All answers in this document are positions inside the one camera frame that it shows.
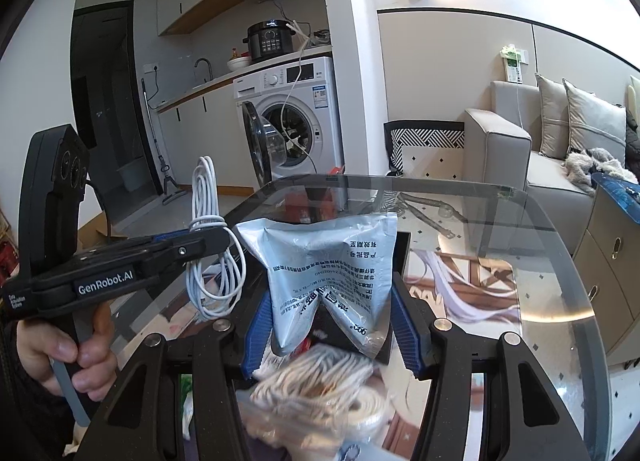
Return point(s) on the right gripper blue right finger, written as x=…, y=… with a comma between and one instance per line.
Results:
x=410, y=319

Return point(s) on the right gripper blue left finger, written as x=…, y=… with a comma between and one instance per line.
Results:
x=257, y=335

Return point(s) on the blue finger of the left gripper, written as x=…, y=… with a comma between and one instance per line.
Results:
x=178, y=236
x=170, y=256

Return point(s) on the adidas bag of laces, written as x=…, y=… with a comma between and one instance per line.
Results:
x=316, y=402

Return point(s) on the silver green medicine pouch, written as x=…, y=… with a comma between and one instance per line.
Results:
x=330, y=275

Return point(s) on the person's left hand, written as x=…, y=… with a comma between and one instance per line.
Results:
x=38, y=342

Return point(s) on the anime printed table mat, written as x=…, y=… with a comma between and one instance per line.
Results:
x=479, y=295

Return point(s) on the cardboard box on floor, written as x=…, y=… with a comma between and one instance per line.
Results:
x=96, y=232

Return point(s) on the red box under table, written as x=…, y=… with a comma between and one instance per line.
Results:
x=310, y=205

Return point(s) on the beige sofa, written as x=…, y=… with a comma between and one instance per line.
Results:
x=524, y=139

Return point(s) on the kitchen faucet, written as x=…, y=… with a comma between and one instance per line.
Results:
x=203, y=71

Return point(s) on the white washing machine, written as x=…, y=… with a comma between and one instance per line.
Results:
x=289, y=116

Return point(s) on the white bowl on counter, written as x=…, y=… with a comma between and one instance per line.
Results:
x=238, y=63

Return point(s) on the beige side cabinet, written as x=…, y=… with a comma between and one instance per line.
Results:
x=607, y=260

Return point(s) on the black pressure cooker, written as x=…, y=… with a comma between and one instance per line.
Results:
x=269, y=39

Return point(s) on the grey clothes on sofa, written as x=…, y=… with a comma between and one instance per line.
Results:
x=581, y=165

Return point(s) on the grey cushion left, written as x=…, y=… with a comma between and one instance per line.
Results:
x=554, y=118

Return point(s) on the grey cushion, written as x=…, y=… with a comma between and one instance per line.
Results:
x=595, y=123
x=554, y=118

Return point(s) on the grey cushion right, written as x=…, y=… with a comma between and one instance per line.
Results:
x=595, y=123

